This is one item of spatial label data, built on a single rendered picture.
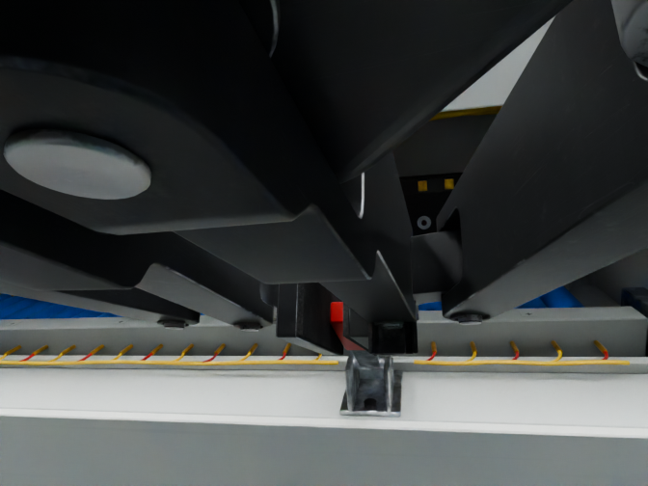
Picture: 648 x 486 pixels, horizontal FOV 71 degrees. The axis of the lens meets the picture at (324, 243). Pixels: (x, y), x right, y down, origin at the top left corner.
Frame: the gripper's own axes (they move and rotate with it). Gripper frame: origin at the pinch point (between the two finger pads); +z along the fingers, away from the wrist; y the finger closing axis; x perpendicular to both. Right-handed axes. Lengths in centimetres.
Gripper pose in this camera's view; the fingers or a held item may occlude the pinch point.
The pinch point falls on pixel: (344, 303)
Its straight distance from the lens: 15.8
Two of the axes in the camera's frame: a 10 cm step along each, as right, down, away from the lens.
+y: 9.8, -0.5, -2.0
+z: 2.1, 3.0, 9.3
